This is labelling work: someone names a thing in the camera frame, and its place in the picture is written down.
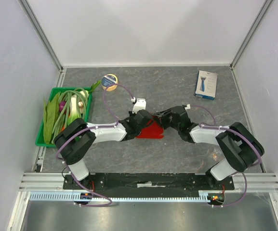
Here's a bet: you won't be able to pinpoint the masking tape roll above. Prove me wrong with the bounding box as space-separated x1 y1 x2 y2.
101 74 118 91

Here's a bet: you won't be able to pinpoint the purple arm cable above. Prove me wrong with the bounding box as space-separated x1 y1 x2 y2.
189 104 265 208
55 83 136 207

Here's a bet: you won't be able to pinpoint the slotted cable duct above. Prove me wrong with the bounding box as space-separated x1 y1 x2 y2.
29 191 213 202

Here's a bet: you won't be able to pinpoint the green long beans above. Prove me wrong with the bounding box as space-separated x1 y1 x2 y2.
52 88 91 134

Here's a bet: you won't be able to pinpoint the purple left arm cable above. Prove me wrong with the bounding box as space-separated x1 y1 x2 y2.
55 83 136 207

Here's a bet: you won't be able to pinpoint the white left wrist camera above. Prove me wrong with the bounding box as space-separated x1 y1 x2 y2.
132 98 146 114

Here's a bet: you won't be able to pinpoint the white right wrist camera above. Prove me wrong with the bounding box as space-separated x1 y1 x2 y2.
183 104 191 110

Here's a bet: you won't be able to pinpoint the red paper box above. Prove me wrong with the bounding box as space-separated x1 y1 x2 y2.
137 115 164 139

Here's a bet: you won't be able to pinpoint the bok choy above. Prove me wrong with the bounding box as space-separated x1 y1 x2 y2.
67 94 83 125

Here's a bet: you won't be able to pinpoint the purple onion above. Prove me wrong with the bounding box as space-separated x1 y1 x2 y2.
59 101 66 112

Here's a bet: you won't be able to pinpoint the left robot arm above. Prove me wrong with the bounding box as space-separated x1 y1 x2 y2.
53 110 153 189

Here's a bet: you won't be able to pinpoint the green leafy vegetables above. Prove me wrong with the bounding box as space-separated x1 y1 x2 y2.
43 92 60 144

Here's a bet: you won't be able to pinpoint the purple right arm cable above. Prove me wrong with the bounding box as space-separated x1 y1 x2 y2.
189 104 265 208

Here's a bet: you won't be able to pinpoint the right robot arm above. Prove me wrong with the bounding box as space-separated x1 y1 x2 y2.
153 105 265 190

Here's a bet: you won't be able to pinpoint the razor package box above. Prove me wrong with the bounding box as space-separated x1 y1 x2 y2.
194 70 218 100

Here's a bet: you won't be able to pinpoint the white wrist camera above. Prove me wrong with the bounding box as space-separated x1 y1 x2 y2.
183 104 191 110
132 98 146 114

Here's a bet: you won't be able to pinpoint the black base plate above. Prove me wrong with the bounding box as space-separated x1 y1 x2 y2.
63 172 235 198

